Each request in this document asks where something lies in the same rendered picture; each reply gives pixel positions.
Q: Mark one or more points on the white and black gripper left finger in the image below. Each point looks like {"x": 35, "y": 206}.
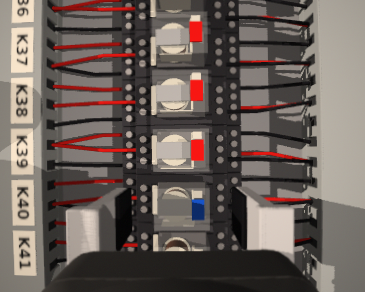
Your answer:
{"x": 104, "y": 225}

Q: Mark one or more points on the grey relay with red button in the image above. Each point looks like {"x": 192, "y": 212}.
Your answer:
{"x": 179, "y": 5}
{"x": 180, "y": 93}
{"x": 180, "y": 150}
{"x": 182, "y": 241}
{"x": 179, "y": 39}

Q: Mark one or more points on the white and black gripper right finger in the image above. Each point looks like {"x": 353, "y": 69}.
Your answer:
{"x": 261, "y": 225}

